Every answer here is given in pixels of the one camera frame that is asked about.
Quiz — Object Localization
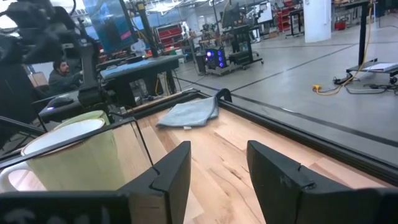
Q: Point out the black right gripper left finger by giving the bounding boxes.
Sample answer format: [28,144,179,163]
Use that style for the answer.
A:
[0,140,192,224]

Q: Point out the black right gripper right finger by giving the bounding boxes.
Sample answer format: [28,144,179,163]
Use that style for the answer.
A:
[246,140,398,224]

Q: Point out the large green white-handled mug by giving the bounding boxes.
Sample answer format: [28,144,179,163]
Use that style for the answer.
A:
[0,118,127,192]

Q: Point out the small green ceramic mug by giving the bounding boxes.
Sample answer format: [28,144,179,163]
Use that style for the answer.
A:
[52,110,111,132]

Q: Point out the red storage shelf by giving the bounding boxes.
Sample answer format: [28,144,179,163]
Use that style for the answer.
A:
[155,24,185,48]

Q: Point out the blue-grey folded cloth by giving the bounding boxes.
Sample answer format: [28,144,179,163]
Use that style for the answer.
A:
[155,96,220,130]

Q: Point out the black blue-topped table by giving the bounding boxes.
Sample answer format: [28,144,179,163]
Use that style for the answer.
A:
[99,54,185,108]

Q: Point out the computer tower purple lights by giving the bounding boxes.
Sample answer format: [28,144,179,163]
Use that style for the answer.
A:
[204,46,228,70]

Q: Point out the black equipment cart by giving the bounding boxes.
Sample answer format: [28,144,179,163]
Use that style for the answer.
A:
[228,24,264,68]

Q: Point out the person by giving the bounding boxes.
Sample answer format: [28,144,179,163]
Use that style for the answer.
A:
[47,58,84,96]

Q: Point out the large dark monitor screen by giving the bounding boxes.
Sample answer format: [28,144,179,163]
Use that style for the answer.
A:
[81,0,138,54]

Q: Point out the white square pillar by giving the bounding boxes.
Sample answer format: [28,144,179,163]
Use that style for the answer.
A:
[302,0,332,44]

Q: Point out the black pole stand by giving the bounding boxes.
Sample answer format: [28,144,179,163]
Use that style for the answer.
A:
[346,0,398,85]

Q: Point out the black table edge rail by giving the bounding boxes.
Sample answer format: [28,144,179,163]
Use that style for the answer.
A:
[124,88,398,187]

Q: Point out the black curved bracket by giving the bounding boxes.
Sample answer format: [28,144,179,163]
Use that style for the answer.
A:
[215,88,233,104]

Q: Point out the yellow floor cable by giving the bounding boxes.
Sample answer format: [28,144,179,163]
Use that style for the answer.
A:
[312,5,374,96]

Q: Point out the black support post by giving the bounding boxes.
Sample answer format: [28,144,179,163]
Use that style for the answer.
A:
[136,0,160,58]

